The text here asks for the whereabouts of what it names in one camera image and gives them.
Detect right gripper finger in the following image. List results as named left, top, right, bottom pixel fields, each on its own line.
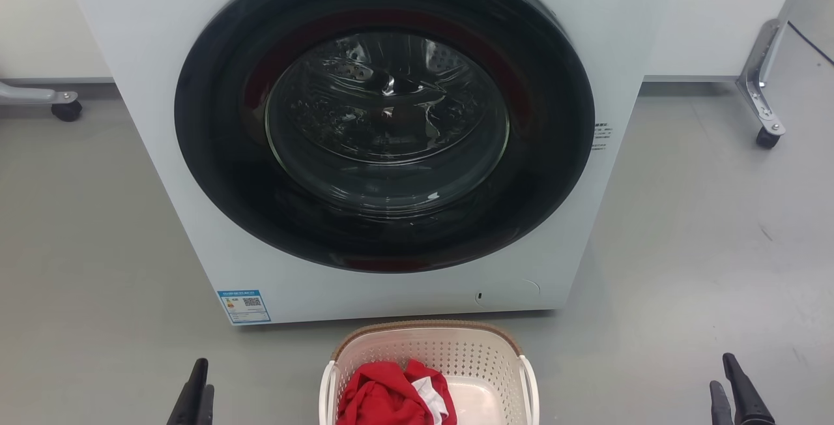
left=723, top=353, right=777, bottom=425
left=710, top=381, right=736, bottom=425

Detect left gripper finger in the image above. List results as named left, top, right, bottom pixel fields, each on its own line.
left=195, top=384, right=216, bottom=425
left=166, top=358, right=209, bottom=425

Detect white perforated plastic laundry basket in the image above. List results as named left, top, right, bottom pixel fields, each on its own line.
left=319, top=320, right=540, bottom=425

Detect blue energy label sticker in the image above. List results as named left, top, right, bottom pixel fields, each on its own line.
left=216, top=290, right=272, bottom=325

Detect red garment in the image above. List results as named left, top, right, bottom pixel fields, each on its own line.
left=336, top=359, right=458, bottom=425

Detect white front-load washing machine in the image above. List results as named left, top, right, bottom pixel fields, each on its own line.
left=57, top=0, right=682, bottom=327

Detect black round washing machine door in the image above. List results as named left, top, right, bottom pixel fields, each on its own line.
left=174, top=0, right=596, bottom=274

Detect white garment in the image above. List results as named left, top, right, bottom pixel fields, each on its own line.
left=412, top=376, right=452, bottom=425

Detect round filter cover flap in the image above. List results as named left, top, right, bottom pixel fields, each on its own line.
left=474, top=279, right=541, bottom=310

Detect grey metal partition leg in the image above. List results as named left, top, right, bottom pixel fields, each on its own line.
left=736, top=0, right=822, bottom=137
left=0, top=81, right=79, bottom=106

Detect white partition panel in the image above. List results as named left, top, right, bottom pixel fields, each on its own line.
left=642, top=0, right=809, bottom=82
left=0, top=0, right=115, bottom=83

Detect thin black floor cable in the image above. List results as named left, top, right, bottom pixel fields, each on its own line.
left=786, top=20, right=834, bottom=66

